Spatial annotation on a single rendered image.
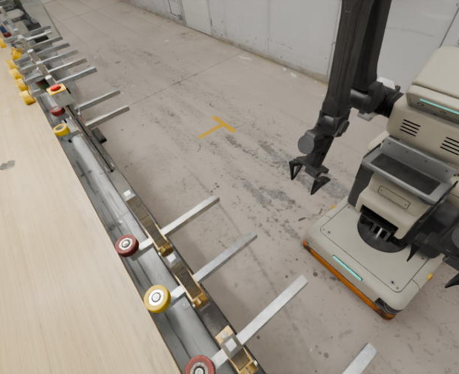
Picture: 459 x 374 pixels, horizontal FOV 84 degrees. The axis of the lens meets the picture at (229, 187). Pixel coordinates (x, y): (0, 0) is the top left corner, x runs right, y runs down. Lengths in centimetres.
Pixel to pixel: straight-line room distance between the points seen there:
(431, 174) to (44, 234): 142
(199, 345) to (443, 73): 114
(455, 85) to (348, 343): 138
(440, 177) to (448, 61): 34
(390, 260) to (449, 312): 49
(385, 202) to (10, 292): 144
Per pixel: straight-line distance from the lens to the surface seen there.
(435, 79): 89
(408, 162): 105
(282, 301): 90
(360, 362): 93
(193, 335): 115
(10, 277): 126
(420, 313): 199
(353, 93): 93
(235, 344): 62
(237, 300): 180
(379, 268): 168
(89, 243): 113
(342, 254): 166
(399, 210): 123
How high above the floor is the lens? 172
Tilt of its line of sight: 50 degrees down
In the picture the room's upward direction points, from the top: 10 degrees counter-clockwise
